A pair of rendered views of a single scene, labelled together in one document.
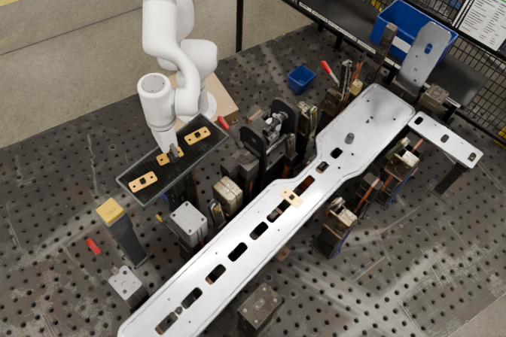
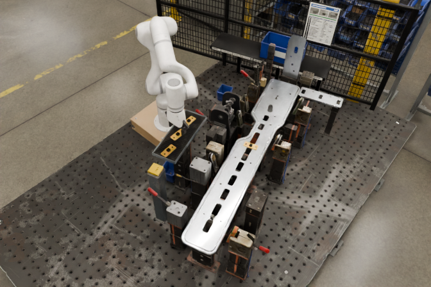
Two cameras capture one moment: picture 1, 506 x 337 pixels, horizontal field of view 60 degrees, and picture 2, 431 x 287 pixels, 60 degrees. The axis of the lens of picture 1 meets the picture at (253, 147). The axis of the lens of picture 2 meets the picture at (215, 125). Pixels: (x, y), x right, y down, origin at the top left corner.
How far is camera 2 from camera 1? 84 cm
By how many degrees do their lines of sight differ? 15
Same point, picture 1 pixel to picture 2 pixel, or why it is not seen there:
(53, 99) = (42, 161)
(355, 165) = (278, 121)
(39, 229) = (91, 220)
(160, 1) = (165, 42)
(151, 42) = (166, 63)
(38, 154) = (70, 177)
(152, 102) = (176, 91)
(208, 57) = not seen: hidden behind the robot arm
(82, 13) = (44, 100)
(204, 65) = not seen: hidden behind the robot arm
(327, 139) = (258, 112)
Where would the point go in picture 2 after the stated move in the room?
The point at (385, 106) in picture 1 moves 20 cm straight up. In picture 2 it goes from (283, 88) to (287, 65)
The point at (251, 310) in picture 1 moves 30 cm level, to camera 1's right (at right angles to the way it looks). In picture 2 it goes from (253, 203) to (308, 192)
